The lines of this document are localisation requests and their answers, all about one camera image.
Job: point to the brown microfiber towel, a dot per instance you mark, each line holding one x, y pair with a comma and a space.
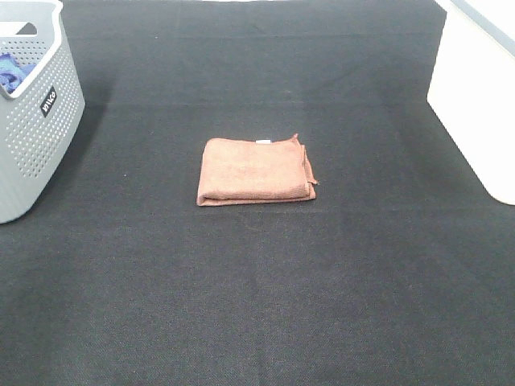
243, 172

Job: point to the grey perforated laundry basket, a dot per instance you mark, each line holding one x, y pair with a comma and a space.
40, 118

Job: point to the white woven storage basket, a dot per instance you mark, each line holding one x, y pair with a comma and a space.
472, 89

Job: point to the blue towel in basket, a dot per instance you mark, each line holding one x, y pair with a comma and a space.
12, 74

